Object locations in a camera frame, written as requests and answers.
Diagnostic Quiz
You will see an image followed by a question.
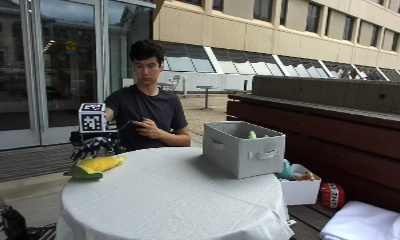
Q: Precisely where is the yellow corn soft toy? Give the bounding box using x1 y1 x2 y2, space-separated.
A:
62 154 126 182

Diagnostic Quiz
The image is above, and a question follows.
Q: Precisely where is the person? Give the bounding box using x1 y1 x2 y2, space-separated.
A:
102 39 192 153

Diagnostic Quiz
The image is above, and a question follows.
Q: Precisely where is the white marker cube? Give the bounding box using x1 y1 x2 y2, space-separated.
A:
77 102 108 134

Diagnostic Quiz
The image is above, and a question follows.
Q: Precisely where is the white tablecloth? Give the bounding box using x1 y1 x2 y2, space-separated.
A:
54 146 295 240

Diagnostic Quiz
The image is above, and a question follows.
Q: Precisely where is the grey fabric storage bin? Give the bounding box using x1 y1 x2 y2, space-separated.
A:
201 120 287 180

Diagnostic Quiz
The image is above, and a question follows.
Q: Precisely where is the glass door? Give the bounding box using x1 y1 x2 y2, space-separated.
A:
0 0 157 152

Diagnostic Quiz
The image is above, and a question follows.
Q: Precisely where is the black metal chair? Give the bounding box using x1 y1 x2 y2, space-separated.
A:
0 176 57 240

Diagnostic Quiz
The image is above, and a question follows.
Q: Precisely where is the teal soft toy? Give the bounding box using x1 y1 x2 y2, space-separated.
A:
275 158 294 180

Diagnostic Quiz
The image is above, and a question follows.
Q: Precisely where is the brown soft toy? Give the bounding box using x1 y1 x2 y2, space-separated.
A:
289 171 319 182

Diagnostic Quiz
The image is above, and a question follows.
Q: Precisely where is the white box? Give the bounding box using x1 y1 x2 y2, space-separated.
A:
277 163 322 206

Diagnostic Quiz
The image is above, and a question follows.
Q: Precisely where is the wooden bench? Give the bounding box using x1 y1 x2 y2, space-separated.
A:
225 75 400 240

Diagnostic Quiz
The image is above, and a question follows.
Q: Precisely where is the red block soft toy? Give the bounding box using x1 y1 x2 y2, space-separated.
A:
318 181 346 210

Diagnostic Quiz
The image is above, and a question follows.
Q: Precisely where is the white cloth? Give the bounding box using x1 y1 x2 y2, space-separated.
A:
318 200 400 240

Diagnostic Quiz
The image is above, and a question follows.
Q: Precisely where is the black cable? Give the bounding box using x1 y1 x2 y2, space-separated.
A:
105 119 134 133

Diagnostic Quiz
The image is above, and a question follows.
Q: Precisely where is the round pedestal table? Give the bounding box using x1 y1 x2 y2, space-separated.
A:
194 85 218 111

